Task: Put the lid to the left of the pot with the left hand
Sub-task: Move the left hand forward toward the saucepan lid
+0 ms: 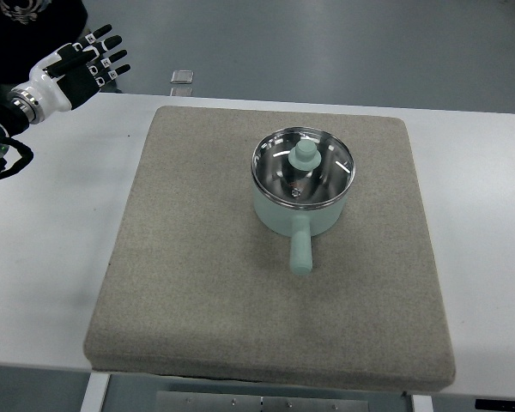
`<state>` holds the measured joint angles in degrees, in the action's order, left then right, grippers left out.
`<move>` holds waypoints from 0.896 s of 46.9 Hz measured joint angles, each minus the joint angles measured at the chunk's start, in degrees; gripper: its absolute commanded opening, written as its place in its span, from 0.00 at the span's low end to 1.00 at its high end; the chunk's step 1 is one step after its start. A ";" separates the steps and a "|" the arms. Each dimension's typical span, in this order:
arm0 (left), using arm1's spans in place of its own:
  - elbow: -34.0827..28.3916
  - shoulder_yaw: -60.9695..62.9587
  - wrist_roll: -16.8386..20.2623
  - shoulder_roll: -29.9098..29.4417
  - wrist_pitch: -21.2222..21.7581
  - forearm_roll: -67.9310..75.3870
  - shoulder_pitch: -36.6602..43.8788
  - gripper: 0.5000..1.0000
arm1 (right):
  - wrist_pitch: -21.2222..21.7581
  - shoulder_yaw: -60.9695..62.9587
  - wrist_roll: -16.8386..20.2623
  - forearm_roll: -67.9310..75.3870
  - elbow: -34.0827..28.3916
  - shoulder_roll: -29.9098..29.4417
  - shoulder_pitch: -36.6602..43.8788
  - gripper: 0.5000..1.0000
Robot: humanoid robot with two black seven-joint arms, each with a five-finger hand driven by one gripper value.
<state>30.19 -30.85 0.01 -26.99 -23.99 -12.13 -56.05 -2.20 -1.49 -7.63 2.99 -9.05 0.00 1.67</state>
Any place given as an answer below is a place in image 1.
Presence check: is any small clear floor plate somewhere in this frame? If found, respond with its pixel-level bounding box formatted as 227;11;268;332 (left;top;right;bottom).
170;70;194;84

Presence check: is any beige fabric mat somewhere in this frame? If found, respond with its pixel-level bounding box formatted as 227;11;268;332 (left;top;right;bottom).
83;106;456;391

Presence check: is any black patterned cloth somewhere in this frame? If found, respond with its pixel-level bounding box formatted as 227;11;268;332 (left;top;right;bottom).
0;0;88;84

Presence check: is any metal bracket under table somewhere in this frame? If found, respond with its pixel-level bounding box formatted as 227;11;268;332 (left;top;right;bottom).
154;391;370;412

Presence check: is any mint green pot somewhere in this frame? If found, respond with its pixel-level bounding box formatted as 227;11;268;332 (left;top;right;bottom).
252;177;352;276

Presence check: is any glass lid with green knob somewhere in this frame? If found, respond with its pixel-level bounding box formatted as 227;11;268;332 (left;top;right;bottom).
251;127;355;210

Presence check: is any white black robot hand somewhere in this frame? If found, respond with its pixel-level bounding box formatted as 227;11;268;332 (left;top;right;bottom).
29;24;130;112

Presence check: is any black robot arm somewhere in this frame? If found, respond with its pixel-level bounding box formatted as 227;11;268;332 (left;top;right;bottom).
0;88;45;159

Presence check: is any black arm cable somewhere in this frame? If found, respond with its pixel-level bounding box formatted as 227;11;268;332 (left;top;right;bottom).
0;135;34;212

